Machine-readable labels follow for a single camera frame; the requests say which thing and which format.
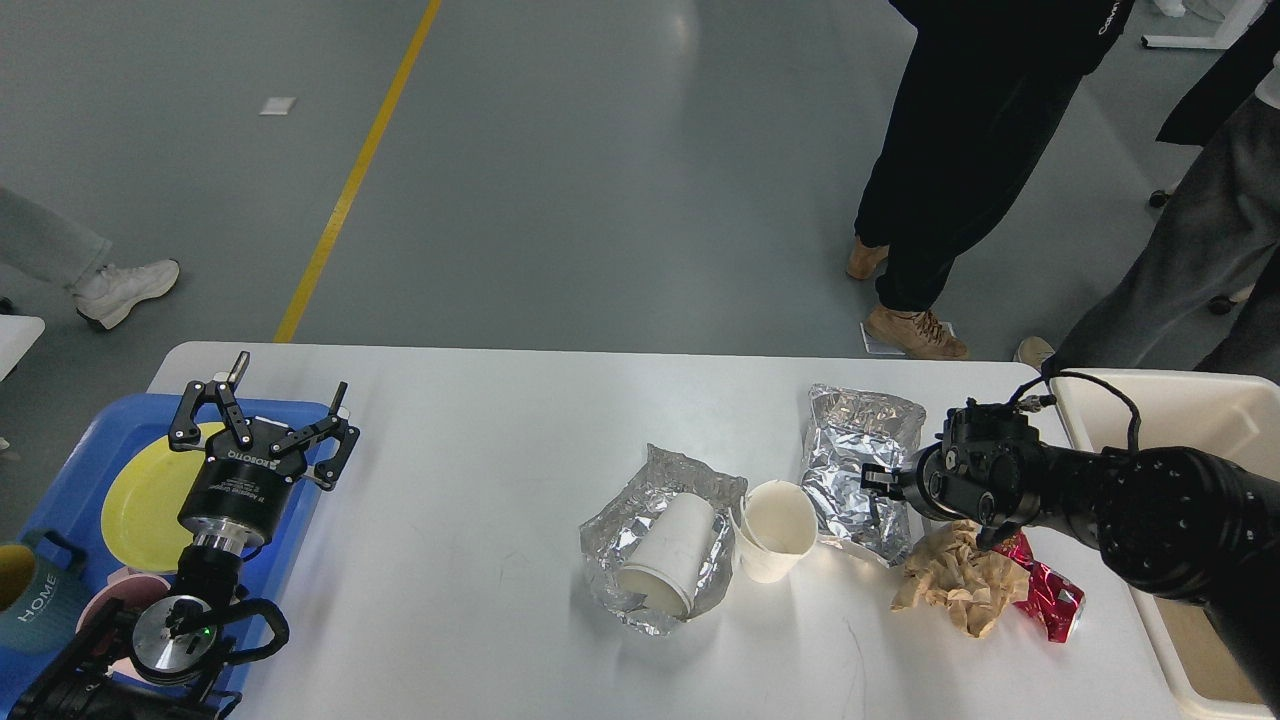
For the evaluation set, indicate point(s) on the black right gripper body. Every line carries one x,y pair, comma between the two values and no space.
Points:
913,480

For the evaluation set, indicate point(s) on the brown paper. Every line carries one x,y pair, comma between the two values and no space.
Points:
974,587

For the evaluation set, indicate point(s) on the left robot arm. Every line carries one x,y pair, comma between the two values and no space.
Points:
181,644

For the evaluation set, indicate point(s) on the pink mug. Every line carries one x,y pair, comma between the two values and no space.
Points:
138,591

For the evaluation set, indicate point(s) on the person in grey trousers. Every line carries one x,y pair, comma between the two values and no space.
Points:
1223,218

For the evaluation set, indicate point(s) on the silver foil bag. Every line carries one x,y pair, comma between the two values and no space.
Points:
850,428

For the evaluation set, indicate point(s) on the brown paper bag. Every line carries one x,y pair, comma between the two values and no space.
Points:
1211,670

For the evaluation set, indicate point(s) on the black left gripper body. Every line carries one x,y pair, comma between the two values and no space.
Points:
242,493

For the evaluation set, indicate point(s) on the red wrapper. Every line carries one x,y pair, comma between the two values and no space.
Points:
1052,599

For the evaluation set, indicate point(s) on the white paper cup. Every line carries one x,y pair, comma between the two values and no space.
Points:
665,566
776,527

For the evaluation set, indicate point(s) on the white furniture base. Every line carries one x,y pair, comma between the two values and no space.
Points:
1210,26

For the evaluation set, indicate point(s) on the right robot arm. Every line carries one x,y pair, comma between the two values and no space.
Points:
1172,476

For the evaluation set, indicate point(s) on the yellow plastic plate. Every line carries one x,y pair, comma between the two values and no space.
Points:
157,481

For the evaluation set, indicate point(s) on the white side table corner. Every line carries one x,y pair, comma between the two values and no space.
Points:
18,335

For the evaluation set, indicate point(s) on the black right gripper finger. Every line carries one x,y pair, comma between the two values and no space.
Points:
880,481

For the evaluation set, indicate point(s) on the person in black clothes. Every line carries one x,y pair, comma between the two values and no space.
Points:
985,88

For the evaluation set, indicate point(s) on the teal green mug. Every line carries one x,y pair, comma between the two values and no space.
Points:
41,603

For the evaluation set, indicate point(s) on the person with white sneaker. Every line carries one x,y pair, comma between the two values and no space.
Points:
50,248

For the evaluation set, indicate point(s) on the cream plastic bin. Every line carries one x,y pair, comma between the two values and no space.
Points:
1235,417

